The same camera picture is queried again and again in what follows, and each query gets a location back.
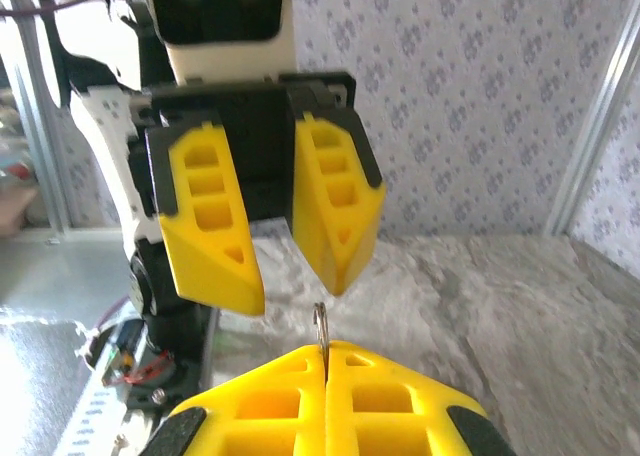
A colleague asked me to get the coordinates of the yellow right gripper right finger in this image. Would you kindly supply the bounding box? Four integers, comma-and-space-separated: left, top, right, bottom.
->
324, 340, 516, 456

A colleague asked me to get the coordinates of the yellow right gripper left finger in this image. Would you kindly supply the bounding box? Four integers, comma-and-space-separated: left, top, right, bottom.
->
141, 344, 326, 456

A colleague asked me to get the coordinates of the silver metal keyring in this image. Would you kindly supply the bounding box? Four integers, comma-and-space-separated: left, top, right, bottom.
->
312, 301, 332, 372

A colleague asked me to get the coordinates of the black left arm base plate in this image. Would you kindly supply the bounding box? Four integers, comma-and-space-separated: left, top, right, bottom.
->
84, 300, 219, 417

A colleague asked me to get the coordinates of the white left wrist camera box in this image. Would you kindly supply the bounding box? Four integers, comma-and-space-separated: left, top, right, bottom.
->
141, 0, 321, 85

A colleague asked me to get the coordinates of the small circuit board with wires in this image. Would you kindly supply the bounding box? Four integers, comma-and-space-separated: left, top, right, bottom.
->
99, 320, 139, 387

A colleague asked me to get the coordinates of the slotted grey cable duct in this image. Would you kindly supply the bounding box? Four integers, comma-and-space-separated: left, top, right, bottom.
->
49, 365, 134, 456

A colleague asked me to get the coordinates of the aluminium frame post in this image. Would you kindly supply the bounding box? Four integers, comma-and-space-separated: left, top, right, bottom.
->
0, 0, 69, 232
544, 0, 640, 237

